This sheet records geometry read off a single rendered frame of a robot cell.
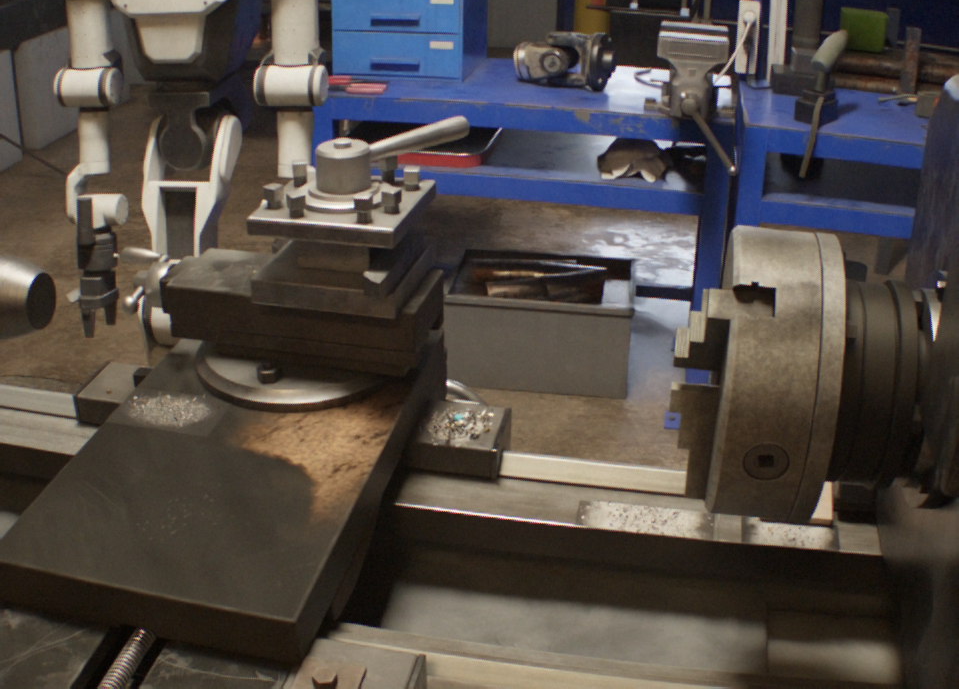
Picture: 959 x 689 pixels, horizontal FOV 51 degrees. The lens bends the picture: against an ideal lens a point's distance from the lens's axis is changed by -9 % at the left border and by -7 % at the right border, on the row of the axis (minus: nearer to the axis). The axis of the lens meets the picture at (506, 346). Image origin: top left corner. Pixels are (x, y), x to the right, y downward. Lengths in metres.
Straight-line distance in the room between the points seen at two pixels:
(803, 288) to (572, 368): 2.24
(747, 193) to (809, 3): 5.14
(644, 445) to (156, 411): 1.87
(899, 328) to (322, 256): 0.61
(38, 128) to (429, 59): 3.33
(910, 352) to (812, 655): 0.46
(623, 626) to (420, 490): 0.27
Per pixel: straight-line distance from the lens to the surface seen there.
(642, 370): 3.26
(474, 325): 3.04
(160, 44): 2.09
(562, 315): 2.99
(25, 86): 5.86
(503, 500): 1.21
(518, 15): 7.67
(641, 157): 2.76
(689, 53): 2.46
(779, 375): 0.83
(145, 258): 1.40
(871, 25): 4.13
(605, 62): 2.84
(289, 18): 2.05
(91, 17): 2.21
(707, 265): 2.78
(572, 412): 3.02
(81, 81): 2.22
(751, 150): 2.68
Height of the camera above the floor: 1.53
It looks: 27 degrees down
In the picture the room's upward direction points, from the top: 1 degrees clockwise
